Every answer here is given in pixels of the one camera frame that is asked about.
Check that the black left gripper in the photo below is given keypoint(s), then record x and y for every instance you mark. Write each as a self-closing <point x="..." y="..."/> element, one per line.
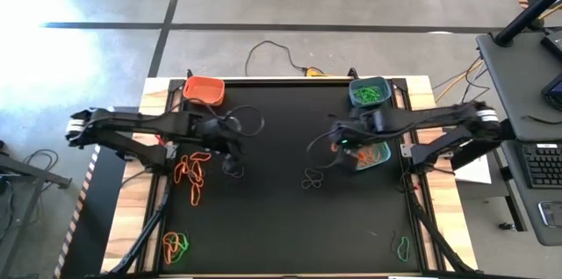
<point x="215" y="130"/>

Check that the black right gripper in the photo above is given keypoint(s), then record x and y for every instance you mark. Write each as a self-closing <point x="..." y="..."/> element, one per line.
<point x="355" y="130"/>

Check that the orange rubber band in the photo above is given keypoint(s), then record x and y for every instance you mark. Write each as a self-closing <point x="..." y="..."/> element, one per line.
<point x="167" y="248"/>
<point x="334" y="147"/>
<point x="366" y="151"/>
<point x="201" y="153"/>
<point x="194" y="198"/>
<point x="195" y="173"/>
<point x="371" y="154"/>
<point x="375" y="160"/>
<point x="362" y="156"/>
<point x="176" y="173"/>
<point x="364" y="161"/>

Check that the teal plastic basket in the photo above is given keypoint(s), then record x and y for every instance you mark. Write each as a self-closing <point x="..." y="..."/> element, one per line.
<point x="385" y="156"/>

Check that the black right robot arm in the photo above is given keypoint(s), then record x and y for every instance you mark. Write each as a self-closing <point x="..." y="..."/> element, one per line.
<point x="439" y="114"/>

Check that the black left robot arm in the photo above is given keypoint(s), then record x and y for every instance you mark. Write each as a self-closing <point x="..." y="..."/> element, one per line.
<point x="131" y="119"/>

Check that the black table mat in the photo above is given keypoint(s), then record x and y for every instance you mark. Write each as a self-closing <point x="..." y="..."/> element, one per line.
<point x="263" y="226"/>

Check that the orange plastic basket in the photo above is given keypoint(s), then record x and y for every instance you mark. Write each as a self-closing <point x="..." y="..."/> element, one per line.
<point x="202" y="91"/>

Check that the blue-grey plastic basket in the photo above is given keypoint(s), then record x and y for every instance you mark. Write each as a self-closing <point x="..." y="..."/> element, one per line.
<point x="371" y="79"/>

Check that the yellow power plug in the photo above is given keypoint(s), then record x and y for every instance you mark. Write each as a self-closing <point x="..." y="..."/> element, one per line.
<point x="314" y="72"/>

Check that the white paper sheet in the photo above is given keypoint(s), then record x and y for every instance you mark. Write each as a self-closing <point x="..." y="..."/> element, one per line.
<point x="476" y="173"/>

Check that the small black floor object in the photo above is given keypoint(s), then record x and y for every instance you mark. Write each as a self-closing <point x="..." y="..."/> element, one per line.
<point x="506" y="226"/>

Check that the black desk base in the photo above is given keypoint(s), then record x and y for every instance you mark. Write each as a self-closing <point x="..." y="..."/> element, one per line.
<point x="514" y="202"/>

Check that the grey desk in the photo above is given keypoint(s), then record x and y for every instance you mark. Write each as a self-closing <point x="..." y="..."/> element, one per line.
<point x="513" y="86"/>

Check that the grey side table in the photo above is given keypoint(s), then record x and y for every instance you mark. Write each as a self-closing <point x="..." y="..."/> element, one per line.
<point x="39" y="173"/>

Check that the black keyboard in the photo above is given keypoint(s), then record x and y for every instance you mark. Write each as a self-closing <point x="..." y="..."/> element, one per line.
<point x="544" y="167"/>

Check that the grey smartphone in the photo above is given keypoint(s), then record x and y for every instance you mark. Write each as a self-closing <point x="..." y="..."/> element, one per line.
<point x="552" y="214"/>

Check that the black tablet screen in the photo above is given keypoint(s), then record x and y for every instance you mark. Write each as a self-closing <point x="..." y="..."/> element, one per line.
<point x="555" y="92"/>

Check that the black monitor pole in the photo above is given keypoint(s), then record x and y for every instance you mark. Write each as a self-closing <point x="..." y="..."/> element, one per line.
<point x="527" y="13"/>

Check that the silver metal bracket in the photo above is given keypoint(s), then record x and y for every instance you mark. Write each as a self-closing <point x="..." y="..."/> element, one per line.
<point x="406" y="150"/>

